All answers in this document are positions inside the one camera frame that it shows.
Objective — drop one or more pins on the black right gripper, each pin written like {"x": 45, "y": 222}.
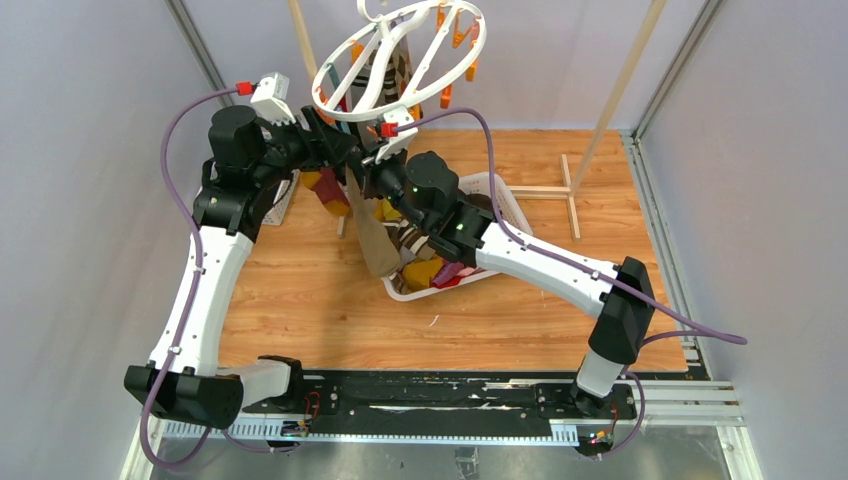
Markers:
{"x": 368, "y": 173}

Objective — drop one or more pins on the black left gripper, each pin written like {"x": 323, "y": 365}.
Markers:
{"x": 325, "y": 146}

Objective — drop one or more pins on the tan brown sock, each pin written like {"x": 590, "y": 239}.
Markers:
{"x": 381, "y": 257}

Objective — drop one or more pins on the white round clip hanger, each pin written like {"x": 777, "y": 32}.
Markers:
{"x": 445, "y": 39}

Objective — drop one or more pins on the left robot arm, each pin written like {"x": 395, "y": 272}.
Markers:
{"x": 251, "y": 156}

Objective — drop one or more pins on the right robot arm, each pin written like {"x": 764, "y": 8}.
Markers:
{"x": 618, "y": 296}

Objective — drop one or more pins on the purple maroon mustard hanging sock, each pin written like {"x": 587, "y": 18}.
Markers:
{"x": 324, "y": 184}

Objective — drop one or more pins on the small white perforated basket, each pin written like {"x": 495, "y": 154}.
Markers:
{"x": 281, "y": 201}

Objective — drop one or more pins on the brown white striped sock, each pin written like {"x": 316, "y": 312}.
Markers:
{"x": 412, "y": 244}

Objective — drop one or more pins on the white sock basket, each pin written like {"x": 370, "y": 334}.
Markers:
{"x": 511, "y": 211}

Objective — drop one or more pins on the mustard yellow sock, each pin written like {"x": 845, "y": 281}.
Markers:
{"x": 413, "y": 276}

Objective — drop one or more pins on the purple sock in basket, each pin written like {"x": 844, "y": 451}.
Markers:
{"x": 446, "y": 274}

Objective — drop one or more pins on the red sock in basket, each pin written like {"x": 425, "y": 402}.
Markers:
{"x": 455, "y": 280}

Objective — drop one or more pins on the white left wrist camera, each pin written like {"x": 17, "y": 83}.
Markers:
{"x": 268, "y": 99}

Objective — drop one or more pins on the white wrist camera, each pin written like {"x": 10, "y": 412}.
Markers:
{"x": 396, "y": 128}
{"x": 268, "y": 99}

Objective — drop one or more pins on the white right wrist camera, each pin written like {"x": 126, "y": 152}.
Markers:
{"x": 396, "y": 128}

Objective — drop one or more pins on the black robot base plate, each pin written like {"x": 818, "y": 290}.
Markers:
{"x": 448, "y": 404}

